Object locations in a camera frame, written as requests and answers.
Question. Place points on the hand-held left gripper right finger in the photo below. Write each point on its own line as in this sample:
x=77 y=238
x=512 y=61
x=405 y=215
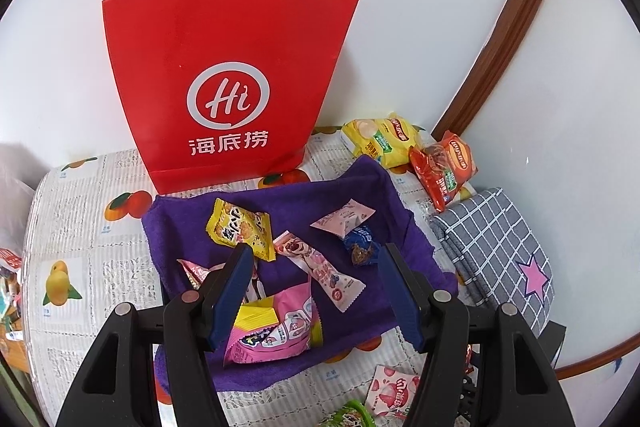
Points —
x=400 y=297

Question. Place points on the pink cartoon snack packet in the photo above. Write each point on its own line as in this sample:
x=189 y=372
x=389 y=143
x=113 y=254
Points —
x=197 y=272

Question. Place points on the brown wooden baseboard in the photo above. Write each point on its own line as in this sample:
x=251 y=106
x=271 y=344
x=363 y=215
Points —
x=590 y=367

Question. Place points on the white plastic sheet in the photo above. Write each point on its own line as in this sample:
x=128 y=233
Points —
x=12 y=187

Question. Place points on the red chips bag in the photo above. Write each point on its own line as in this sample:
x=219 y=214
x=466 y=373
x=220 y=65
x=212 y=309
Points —
x=445 y=172

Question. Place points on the pink white strawberry snack packet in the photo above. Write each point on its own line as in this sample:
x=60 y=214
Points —
x=390 y=389

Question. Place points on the yellow cartoon snack packet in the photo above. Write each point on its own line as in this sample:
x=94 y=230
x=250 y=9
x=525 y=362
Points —
x=235 y=227

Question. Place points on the large pink snack bag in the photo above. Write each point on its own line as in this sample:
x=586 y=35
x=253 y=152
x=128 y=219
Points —
x=290 y=327

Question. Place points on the fruit print tablecloth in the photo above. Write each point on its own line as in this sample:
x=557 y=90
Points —
x=90 y=227

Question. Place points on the purple towel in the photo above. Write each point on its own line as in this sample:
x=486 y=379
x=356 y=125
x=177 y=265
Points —
x=300 y=202

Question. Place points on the red snack packet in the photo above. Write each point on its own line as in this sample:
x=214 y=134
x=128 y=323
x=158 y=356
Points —
x=468 y=357

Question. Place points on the long pink bear snack packet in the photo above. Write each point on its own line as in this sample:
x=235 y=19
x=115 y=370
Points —
x=320 y=272

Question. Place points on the grey checked cloth pink star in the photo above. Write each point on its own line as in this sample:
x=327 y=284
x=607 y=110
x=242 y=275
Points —
x=490 y=232

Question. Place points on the green snack packet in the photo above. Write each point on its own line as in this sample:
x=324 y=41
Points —
x=350 y=414

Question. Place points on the yellow chips bag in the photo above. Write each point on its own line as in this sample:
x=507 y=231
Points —
x=380 y=139

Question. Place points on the brown wooden door frame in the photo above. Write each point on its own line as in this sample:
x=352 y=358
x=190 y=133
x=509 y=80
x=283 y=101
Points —
x=520 y=32

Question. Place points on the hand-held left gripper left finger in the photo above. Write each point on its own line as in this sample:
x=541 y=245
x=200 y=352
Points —
x=230 y=297

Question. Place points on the red white box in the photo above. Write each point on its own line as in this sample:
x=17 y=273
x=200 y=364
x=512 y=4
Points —
x=10 y=259

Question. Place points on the blue snack packet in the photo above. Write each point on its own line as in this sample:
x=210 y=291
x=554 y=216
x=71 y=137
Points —
x=362 y=247

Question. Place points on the yellow ridged snack packet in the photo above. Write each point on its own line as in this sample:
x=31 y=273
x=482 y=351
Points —
x=257 y=316

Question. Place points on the small pale pink snack packet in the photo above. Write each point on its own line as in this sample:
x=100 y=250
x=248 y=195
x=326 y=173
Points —
x=345 y=219

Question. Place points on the red paper bag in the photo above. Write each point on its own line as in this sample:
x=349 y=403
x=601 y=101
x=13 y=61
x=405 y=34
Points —
x=225 y=32

